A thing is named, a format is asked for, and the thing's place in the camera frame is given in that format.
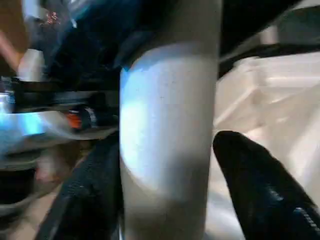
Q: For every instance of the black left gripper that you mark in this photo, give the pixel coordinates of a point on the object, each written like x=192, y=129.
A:
x=50, y=100

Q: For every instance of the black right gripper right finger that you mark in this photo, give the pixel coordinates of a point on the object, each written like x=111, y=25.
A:
x=265, y=195

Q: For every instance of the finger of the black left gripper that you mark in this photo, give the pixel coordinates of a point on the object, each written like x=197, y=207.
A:
x=132, y=50

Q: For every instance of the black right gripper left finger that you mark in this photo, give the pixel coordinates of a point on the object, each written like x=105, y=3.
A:
x=87, y=200

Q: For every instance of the white table top frame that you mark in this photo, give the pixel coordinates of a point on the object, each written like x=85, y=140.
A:
x=270, y=100

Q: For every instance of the white plastic table leg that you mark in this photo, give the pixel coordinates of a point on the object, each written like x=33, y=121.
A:
x=167, y=140

